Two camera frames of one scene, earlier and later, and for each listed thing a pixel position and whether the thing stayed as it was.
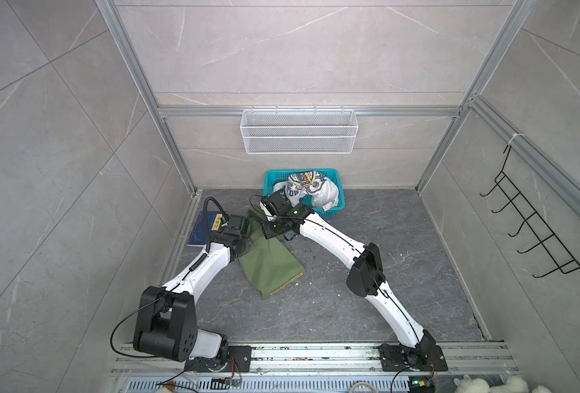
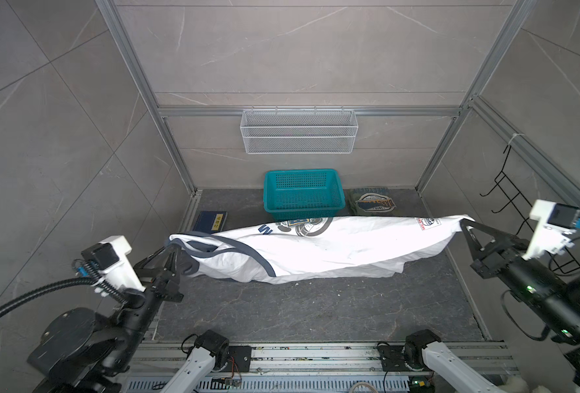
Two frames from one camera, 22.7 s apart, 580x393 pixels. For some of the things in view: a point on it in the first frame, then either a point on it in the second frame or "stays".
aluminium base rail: x=494 y=359 stays
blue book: x=198 y=236 stays
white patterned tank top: x=320 y=188 → x=323 y=247
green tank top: x=271 y=264 → x=371 y=201
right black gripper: x=270 y=234 → x=499 y=241
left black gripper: x=250 y=245 → x=159 y=280
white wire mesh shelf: x=299 y=132 stays
